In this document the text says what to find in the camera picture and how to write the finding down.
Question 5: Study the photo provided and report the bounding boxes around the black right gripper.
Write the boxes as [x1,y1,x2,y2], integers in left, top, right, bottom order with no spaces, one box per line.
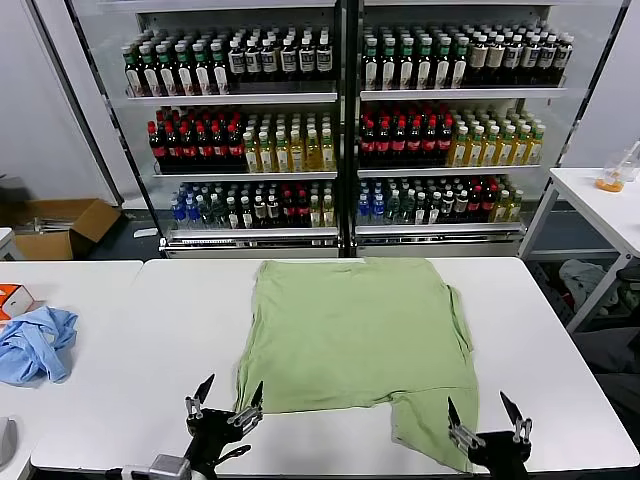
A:
[446,390,534,480]

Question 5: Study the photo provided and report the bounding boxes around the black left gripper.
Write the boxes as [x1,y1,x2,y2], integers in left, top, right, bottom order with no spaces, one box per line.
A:
[184,373,265,479]

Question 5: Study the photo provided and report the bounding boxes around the light green t-shirt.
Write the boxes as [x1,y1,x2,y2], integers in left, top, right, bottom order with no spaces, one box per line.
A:
[233,257,481,474]

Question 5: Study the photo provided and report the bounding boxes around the grey clothes pile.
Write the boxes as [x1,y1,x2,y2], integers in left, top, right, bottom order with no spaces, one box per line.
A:
[558,258,621,316]

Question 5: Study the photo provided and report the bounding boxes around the black perforated panel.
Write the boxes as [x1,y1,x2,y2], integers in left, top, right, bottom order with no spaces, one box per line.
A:
[529,260,576,329]

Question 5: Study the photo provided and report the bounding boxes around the white beverage cooler cabinet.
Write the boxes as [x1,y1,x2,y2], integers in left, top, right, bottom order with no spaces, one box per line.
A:
[97,0,351,260]
[349,0,571,259]

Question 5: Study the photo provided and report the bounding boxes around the white cooler shelf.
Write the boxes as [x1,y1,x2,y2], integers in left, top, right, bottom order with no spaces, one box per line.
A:
[152,169,339,181]
[125,91,340,106]
[363,0,561,7]
[354,223,526,236]
[167,227,341,240]
[97,0,337,8]
[359,87,570,102]
[357,163,544,179]

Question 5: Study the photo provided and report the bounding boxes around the crumpled light blue shirt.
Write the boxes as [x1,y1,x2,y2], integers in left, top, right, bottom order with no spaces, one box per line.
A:
[0,305,80,386]

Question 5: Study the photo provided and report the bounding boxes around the grey rounded device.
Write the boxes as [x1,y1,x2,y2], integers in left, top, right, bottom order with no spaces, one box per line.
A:
[0,416,19,466]

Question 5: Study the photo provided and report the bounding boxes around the open cardboard box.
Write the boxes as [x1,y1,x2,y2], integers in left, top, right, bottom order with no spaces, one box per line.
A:
[10,198,124,261]

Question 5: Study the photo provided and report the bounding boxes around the orange and white box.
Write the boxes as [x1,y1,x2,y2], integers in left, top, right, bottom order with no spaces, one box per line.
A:
[0,283,36,320]

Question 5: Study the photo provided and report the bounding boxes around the white side table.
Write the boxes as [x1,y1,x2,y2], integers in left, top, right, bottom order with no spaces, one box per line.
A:
[517,166,640,334]

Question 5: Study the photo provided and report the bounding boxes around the glass beaker orange contents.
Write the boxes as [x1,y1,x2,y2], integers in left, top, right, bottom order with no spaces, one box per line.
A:
[594,158,629,193]

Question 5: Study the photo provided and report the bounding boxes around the white cabinet corner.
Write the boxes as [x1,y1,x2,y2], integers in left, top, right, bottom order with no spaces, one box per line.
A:
[0,227,25,262]

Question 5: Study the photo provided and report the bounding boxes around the tall clear glass container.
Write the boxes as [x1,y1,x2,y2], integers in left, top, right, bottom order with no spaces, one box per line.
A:
[619,141,640,184]

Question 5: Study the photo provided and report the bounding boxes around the dark blurry object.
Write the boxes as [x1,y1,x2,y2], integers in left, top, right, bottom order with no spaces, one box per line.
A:
[0,174,32,214]

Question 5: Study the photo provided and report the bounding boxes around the green-capped dark tea bottle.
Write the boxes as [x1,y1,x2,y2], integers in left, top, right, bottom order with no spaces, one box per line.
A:
[416,39,435,90]
[175,43,195,96]
[398,40,417,91]
[452,38,470,90]
[210,42,230,95]
[380,40,399,91]
[158,44,177,96]
[141,44,160,97]
[193,43,212,96]
[434,39,453,90]
[362,40,381,91]
[124,45,143,97]

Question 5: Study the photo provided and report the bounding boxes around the dark bottle blue-white label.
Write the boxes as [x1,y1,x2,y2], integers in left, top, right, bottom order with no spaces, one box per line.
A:
[228,39,246,84]
[315,35,333,81]
[244,38,262,83]
[555,33,574,84]
[297,36,316,82]
[279,37,298,82]
[538,34,557,84]
[260,38,279,83]
[504,35,522,84]
[521,34,539,84]

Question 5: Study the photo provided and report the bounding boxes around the glass cooler door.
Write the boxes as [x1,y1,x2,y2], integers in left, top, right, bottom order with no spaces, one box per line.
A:
[519,0,632,246]
[29,0,166,251]

